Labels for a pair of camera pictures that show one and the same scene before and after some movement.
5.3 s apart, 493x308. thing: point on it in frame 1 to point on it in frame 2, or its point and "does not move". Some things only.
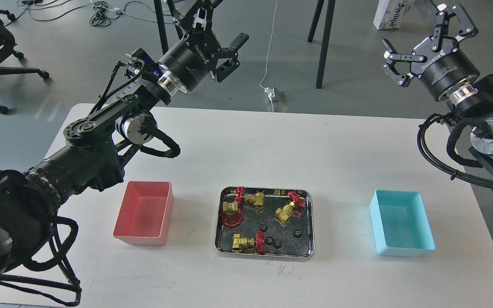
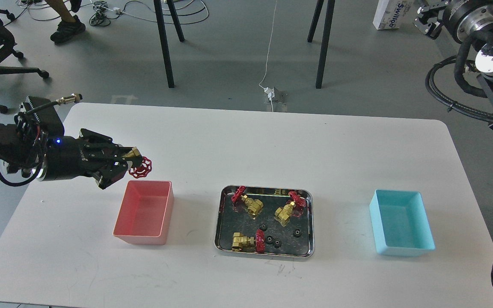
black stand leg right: (322, 65) does not move
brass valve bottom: (239, 242) does not move
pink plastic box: (145, 214) does not move
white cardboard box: (390, 14) does not move
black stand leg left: (175, 14) does not move
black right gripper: (442, 68) to (429, 16)
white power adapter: (271, 93) does not move
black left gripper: (192, 60) to (64, 158)
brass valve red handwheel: (232, 220) to (142, 170)
